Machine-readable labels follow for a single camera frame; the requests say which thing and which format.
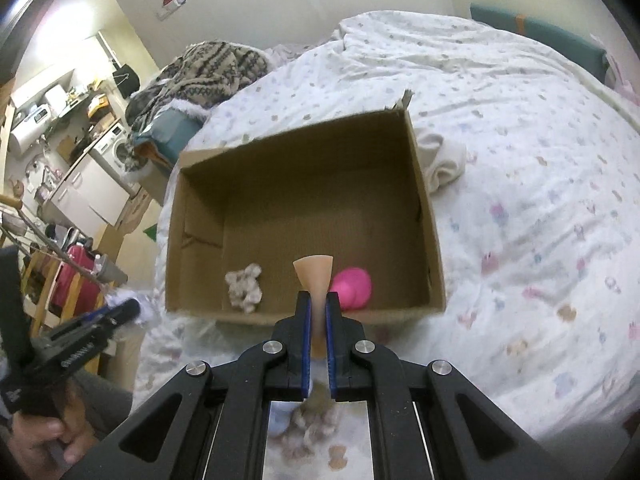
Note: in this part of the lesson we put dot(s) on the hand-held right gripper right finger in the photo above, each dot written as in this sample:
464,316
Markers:
332,345

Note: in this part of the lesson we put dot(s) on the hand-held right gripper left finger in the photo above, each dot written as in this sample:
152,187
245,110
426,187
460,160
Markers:
304,345

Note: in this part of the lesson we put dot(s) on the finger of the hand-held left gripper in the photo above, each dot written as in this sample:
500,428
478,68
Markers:
112,316

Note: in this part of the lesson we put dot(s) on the pink soft toy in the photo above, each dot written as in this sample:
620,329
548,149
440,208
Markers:
354,287

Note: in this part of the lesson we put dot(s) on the brown cardboard box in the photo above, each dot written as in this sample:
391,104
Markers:
300,200

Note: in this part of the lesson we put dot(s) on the person's left hand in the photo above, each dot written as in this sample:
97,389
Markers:
42,437

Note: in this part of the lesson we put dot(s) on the red suitcase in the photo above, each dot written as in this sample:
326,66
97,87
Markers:
75,275

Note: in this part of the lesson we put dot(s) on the grey clothing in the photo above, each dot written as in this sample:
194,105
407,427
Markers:
107,402

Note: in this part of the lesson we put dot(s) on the white cabinet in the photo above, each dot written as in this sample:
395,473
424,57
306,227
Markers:
87,190

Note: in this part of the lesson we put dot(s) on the white washing machine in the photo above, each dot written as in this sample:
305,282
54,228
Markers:
116,150

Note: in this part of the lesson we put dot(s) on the white kitchen appliance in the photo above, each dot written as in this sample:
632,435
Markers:
30,127

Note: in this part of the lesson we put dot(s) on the white rolled cloth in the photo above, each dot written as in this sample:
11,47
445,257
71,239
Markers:
442,160

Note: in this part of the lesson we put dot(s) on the black hanging bag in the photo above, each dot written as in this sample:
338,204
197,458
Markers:
126,80

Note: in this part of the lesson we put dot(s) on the white floral duvet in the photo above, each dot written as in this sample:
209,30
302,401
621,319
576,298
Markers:
525,200

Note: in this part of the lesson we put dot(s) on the grey patterned knit blanket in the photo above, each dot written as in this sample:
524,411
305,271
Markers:
205,72

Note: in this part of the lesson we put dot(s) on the white wall socket strip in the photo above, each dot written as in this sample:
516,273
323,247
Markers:
171,4

